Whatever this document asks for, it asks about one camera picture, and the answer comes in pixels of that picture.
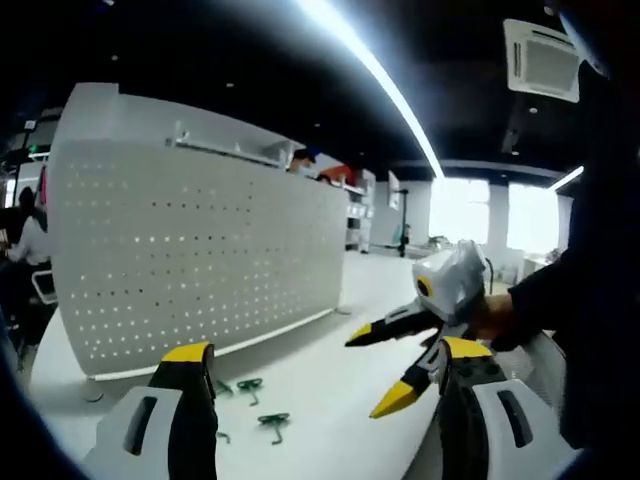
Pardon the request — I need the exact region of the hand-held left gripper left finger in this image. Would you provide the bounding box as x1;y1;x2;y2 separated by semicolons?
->
82;342;219;480

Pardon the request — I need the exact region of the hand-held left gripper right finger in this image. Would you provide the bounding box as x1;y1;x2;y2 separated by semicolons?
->
433;335;584;480

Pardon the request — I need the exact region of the white perforated mounting plate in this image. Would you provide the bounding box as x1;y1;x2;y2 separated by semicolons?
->
47;82;352;403

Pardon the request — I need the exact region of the person's right hand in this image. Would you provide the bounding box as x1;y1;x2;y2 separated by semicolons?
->
468;292;516;352

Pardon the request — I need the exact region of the grey mesh chair back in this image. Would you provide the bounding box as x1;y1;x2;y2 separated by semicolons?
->
494;330;571;431

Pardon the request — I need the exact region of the black tripod stand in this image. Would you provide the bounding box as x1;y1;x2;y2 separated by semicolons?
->
395;188;411;259

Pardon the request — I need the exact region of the white storage shelf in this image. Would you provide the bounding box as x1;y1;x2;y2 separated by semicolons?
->
343;168;377;255

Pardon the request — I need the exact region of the short ceiling light strip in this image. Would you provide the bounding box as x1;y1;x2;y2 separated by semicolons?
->
551;164;586;194

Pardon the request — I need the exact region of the person's dark clothing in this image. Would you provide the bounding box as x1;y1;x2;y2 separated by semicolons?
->
554;0;640;454

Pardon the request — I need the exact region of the white chair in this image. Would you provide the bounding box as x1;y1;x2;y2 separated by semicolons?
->
30;268;58;305

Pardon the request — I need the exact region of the long ceiling light strip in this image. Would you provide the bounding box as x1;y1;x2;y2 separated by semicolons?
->
293;0;447;180

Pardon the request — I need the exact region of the ceiling air conditioner vent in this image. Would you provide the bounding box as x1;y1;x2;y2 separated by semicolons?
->
502;17;582;105

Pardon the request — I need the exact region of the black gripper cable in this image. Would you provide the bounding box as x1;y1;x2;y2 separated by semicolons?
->
480;255;497;297

